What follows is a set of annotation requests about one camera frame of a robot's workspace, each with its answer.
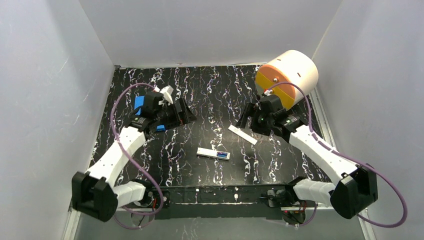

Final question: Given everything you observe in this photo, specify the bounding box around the white remote battery cover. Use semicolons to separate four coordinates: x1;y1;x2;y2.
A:
228;124;258;145

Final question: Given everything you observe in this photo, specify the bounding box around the white remote control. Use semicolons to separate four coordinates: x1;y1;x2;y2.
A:
196;147;231;161

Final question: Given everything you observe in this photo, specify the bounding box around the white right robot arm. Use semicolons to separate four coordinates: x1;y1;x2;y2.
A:
236;95;379;219

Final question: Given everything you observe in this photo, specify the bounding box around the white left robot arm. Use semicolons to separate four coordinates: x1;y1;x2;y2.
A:
71;91;197;222

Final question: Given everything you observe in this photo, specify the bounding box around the blue flat box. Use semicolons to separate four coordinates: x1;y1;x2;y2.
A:
134;95;166;132

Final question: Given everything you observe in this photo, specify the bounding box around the white round drawer cabinet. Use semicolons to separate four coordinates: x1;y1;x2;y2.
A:
254;49;319;110

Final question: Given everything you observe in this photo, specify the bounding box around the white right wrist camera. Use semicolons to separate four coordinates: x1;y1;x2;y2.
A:
263;89;274;97

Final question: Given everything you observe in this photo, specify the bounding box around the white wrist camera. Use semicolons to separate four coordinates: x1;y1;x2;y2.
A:
263;89;274;97
153;85;174;106

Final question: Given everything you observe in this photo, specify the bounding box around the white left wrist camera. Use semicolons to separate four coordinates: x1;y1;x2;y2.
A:
153;85;174;106

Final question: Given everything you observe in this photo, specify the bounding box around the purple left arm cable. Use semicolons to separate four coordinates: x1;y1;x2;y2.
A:
109;82;165;231

